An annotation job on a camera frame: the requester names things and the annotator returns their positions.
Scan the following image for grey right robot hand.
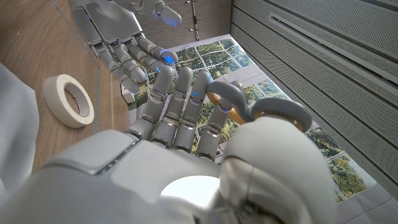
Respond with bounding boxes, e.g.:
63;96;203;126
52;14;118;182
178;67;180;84
0;64;339;224

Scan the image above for printed window backdrop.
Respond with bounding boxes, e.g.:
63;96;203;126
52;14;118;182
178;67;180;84
127;34;398;224

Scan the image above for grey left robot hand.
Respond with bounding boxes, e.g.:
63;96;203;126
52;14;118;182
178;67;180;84
68;0;183;95

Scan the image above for white cloth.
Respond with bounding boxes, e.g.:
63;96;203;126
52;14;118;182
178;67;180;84
0;63;40;195

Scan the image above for thin metal wall rail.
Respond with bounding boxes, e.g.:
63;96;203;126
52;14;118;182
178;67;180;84
185;0;200;42

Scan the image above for white masking tape roll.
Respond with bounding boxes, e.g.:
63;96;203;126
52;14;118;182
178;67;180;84
42;73;95;129

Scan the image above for scissors with yellow handles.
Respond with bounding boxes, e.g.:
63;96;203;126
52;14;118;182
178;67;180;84
206;80;313;133

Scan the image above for dark wooden door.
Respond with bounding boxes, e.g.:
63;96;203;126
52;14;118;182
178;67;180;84
136;0;233;50

